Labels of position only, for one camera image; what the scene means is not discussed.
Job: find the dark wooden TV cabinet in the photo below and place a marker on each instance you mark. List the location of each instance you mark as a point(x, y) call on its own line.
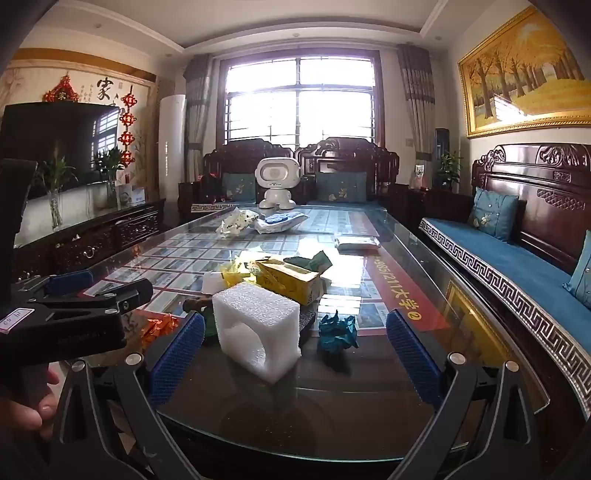
point(92, 244)

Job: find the small potted plant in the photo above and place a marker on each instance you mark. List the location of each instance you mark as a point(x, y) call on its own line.
point(449, 168)

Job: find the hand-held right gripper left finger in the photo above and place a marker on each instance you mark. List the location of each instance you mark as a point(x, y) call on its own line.
point(178, 357)

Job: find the yellow carton box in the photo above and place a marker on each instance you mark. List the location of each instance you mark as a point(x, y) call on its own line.
point(286, 279)

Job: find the brown wrapper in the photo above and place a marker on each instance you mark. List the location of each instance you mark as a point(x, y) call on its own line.
point(196, 305)

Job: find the white robot toy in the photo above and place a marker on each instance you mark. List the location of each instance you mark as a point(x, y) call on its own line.
point(277, 173)

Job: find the carved wooden bench sofa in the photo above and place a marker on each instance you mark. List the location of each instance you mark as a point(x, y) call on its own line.
point(341, 157)

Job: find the yellow plastic wrapper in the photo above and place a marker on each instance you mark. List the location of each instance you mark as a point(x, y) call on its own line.
point(233, 276)

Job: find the tall plant in glass vase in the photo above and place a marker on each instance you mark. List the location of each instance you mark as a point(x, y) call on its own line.
point(55, 184)

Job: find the red knot hanging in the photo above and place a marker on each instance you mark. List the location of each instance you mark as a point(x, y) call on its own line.
point(128, 129)

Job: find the white black-printed plastic bag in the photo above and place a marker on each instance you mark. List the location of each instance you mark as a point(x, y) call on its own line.
point(235, 224)

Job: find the dark bag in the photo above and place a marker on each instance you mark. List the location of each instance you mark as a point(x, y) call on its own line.
point(210, 187)

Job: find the orange foil wrapper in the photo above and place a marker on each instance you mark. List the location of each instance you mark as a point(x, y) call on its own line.
point(157, 330)

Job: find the barred window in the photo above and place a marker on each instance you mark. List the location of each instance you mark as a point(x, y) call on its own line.
point(300, 97)

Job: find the white blue-printed plastic bag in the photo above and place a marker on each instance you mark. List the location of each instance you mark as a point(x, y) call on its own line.
point(281, 222)

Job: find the blue seat pad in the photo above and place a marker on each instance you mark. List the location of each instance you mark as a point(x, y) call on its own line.
point(508, 263)

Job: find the patterned curtain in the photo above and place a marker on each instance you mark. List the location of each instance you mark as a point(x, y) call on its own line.
point(197, 115)
point(418, 106)

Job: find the person's left hand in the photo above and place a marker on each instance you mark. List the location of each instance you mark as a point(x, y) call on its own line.
point(44, 415)

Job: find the teal crumpled paper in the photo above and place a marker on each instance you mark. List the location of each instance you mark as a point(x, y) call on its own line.
point(337, 330)

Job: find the gold framed tree painting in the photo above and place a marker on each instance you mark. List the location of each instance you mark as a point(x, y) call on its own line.
point(526, 69)

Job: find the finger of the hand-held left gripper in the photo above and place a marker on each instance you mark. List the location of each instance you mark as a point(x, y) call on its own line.
point(69, 282)
point(92, 300)

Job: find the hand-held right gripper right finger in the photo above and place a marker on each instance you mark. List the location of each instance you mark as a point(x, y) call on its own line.
point(413, 357)

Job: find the white foam block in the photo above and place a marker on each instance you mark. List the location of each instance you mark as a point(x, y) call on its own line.
point(258, 314)

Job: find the white standing air conditioner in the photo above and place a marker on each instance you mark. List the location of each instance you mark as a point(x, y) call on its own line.
point(170, 152)

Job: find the red wall ornament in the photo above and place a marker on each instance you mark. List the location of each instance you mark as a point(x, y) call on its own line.
point(61, 91)

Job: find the small standing picture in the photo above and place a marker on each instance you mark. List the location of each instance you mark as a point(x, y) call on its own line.
point(419, 176)

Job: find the green plant in vase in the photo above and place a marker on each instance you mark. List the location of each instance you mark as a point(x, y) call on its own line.
point(108, 164)

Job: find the white tissue packet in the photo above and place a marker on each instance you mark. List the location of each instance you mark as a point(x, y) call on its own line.
point(358, 243)

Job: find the dark tall appliance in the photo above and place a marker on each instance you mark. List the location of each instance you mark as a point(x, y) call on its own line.
point(442, 143)

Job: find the black television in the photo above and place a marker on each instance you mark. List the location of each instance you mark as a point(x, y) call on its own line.
point(51, 138)

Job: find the carved wooden long sofa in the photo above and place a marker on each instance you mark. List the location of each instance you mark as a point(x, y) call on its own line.
point(545, 184)

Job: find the dark wooden side table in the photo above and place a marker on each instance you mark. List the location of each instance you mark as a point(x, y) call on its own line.
point(429, 205)

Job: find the teal embroidered cushion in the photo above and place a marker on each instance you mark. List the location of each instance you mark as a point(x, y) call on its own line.
point(341, 187)
point(581, 281)
point(238, 188)
point(494, 214)

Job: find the small white box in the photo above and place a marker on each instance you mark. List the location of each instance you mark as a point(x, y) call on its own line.
point(131, 194)

